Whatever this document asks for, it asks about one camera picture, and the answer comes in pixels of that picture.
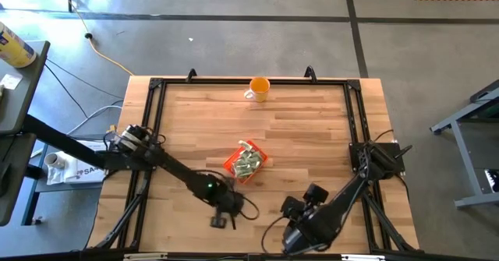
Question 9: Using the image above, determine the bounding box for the yellow mug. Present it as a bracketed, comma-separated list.
[243, 76, 271, 103]

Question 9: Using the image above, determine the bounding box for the grey side desk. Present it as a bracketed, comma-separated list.
[0, 40, 51, 136]

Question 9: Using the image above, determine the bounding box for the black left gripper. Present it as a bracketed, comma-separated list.
[210, 188, 246, 231]

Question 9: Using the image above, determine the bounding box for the silver bracket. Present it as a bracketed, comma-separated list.
[123, 252, 168, 261]
[341, 253, 386, 261]

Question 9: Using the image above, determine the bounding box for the dark grey panel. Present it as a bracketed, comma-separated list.
[0, 132, 37, 227]

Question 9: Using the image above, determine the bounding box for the white paper sheet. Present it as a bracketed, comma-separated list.
[0, 73, 23, 91]

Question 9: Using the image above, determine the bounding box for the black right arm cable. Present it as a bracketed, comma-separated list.
[260, 213, 292, 255]

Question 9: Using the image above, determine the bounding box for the black aluminium frame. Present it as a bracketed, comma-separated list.
[87, 65, 422, 261]

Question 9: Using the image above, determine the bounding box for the white printed bag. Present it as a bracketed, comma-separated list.
[46, 157, 110, 187]

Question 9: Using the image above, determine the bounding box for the white cable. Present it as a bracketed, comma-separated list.
[66, 104, 125, 136]

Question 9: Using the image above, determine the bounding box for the blue metal cart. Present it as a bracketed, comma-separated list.
[19, 143, 103, 227]

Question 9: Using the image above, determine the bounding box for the black floor cable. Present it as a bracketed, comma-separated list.
[43, 62, 90, 118]
[43, 58, 125, 101]

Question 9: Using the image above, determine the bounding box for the black keyboard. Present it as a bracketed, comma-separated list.
[483, 168, 499, 194]

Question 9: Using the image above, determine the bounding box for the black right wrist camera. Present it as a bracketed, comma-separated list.
[281, 196, 304, 220]

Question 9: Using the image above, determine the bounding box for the yellow wipes canister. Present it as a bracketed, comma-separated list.
[0, 21, 38, 69]

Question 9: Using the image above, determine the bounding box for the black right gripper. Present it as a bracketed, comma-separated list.
[281, 182, 342, 256]

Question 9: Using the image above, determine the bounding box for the white cup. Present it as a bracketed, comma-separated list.
[43, 152, 66, 171]

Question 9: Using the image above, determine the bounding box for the grey metal table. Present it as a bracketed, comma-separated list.
[430, 78, 499, 210]

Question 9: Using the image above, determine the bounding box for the yellow cable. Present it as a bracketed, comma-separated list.
[49, 0, 136, 77]

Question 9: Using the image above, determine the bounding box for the orange plastic basket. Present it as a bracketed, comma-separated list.
[222, 139, 269, 185]

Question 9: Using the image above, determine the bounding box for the black support beam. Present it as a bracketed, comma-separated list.
[22, 114, 110, 169]

